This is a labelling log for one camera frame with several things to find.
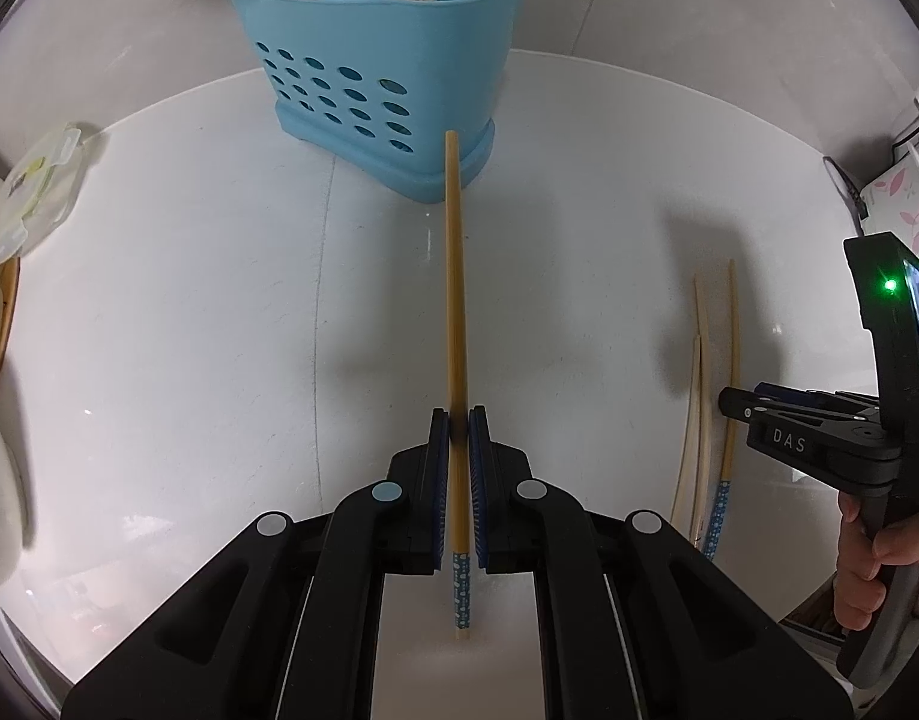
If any blue plastic utensil holder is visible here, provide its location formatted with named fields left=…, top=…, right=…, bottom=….
left=224, top=0, right=535, bottom=203

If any pink floral panel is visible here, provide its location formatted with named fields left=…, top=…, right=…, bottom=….
left=860, top=157, right=919, bottom=293

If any person's right hand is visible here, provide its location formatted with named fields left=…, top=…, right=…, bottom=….
left=834, top=495, right=919, bottom=631

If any round wooden coaster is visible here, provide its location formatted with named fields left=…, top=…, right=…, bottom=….
left=0, top=255, right=22, bottom=391

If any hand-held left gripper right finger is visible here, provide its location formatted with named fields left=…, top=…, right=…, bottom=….
left=468, top=405, right=854, bottom=720

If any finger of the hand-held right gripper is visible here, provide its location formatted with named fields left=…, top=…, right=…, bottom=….
left=755, top=382, right=891, bottom=425
left=718, top=388, right=899, bottom=485

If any pale chopstick blue patterned end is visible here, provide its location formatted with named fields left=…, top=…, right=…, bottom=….
left=703, top=259, right=744, bottom=560

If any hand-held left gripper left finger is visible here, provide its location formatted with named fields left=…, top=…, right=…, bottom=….
left=60, top=406, right=454, bottom=720

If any golden chopstick blue patterned end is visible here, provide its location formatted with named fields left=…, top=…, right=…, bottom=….
left=444, top=130, right=475, bottom=642

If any black cable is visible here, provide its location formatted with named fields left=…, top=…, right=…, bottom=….
left=823, top=156, right=870, bottom=220

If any white shallow bowl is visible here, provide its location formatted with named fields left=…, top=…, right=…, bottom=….
left=0, top=403, right=29, bottom=590

